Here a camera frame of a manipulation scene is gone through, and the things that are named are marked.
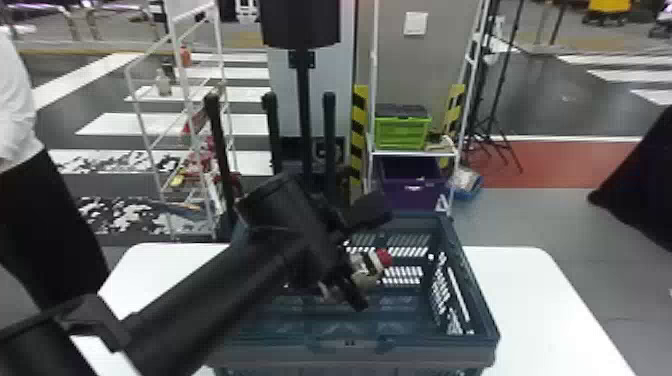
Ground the blue crate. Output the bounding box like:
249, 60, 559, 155
208, 209, 502, 376

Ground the purple crate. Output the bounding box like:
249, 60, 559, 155
378, 156, 449, 212

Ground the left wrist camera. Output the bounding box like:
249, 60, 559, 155
346, 190, 394, 232

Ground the black tripod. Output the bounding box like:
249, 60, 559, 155
463, 0, 526, 176

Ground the clear bottle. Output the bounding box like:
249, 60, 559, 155
155, 68, 173, 98

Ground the person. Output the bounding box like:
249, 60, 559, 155
0, 30, 110, 312

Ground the white wire rack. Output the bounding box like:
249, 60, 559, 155
123, 0, 244, 242

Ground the green crate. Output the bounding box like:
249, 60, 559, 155
373, 103, 433, 152

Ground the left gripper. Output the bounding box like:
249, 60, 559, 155
299, 207, 370, 313

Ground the beige bottle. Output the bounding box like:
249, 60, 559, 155
348, 248, 395, 291

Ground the yellow black striped post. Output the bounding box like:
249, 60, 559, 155
348, 83, 370, 207

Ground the white shelf trolley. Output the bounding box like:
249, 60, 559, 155
364, 0, 492, 216

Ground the blue basket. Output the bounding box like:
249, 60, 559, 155
450, 166, 485, 202

